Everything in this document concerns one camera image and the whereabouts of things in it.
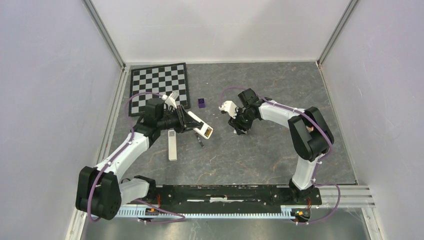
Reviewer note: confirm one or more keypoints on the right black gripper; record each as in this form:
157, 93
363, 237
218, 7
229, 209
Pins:
236, 124

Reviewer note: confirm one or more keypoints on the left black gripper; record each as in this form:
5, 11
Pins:
182, 125

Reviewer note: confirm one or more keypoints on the red white remote control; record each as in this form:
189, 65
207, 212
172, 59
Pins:
204, 130

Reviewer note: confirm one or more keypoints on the long white remote control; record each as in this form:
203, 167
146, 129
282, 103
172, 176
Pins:
172, 146

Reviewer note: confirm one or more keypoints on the white battery cover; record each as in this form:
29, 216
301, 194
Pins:
240, 132

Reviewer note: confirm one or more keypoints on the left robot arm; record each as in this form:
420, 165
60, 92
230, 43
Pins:
100, 191

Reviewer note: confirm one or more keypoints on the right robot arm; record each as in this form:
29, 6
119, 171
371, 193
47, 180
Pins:
310, 134

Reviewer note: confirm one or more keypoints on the purple cube block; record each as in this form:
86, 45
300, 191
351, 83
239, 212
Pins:
201, 103

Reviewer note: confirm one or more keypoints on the black white chessboard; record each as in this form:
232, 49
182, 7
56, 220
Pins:
160, 79

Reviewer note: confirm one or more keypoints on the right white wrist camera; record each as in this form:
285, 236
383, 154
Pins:
230, 108

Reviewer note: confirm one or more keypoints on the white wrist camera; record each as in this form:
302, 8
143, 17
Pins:
170, 100
230, 108

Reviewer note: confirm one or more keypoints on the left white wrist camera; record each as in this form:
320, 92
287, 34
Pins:
170, 100

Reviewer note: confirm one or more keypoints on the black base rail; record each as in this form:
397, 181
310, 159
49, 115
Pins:
230, 198

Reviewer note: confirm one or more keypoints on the white toothed cable duct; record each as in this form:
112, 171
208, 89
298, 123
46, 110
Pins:
143, 212

